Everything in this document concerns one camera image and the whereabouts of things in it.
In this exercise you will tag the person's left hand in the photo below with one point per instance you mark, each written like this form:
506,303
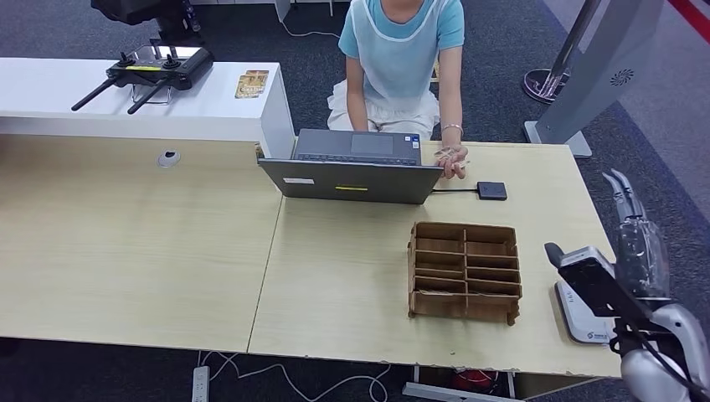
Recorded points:
455,169

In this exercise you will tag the person's left forearm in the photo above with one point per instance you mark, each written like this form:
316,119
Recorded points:
452,105

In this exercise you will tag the person's right forearm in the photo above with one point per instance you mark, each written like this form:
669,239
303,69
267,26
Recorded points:
356,105

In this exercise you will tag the person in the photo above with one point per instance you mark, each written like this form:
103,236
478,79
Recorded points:
396,61

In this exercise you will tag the brown wooden card organizer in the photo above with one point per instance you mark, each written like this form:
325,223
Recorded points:
463,308

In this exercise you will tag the white card reader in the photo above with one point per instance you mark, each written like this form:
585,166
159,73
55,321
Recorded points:
579,327

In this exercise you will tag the gold patterned key card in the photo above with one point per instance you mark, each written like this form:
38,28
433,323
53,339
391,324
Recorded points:
247,90
258,76

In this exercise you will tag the small black USB box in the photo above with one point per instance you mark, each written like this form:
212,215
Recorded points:
492,191

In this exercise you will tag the small yellow object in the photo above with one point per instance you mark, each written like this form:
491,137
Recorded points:
435,72

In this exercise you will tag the grey laptop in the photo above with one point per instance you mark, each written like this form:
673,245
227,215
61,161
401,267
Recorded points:
349,180

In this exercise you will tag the grey kiosk stand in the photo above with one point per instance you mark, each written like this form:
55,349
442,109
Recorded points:
599,50

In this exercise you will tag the red object under desk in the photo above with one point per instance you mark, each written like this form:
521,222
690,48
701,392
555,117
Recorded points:
477,381

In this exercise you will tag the grey metal desk foot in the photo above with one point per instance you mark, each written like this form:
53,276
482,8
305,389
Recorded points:
455,395

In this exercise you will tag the white reception counter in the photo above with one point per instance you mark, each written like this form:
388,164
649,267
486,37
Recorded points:
211,113

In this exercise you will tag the red barrier belt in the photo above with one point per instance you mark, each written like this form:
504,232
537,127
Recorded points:
690,11

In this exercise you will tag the round grey desk grommet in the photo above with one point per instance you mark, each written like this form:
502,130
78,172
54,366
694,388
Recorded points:
168,158

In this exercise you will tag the black remote controller with antennas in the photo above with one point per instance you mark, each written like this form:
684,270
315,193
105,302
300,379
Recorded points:
166,66

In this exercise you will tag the black tripod equipment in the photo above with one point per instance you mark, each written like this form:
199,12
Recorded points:
166,16

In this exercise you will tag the white power strip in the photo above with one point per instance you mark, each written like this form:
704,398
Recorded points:
200,384

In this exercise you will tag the chrome stanchion post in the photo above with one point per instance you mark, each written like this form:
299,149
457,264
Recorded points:
544,83

